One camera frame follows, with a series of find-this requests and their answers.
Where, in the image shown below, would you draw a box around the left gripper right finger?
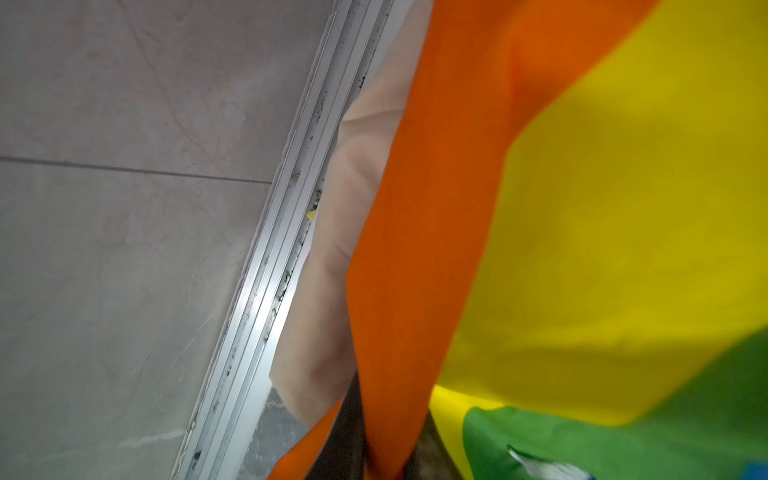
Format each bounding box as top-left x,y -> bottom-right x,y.
403,412 -> 463,480

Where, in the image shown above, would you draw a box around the beige drawstring shorts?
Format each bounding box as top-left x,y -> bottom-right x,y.
270,1 -> 433,428

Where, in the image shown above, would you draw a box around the rainbow coloured shorts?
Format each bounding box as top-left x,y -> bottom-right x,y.
271,1 -> 767,479

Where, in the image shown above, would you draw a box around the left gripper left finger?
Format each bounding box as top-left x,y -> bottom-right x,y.
305,373 -> 366,480

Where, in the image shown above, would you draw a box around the aluminium frame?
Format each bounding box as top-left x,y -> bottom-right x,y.
171,0 -> 412,479

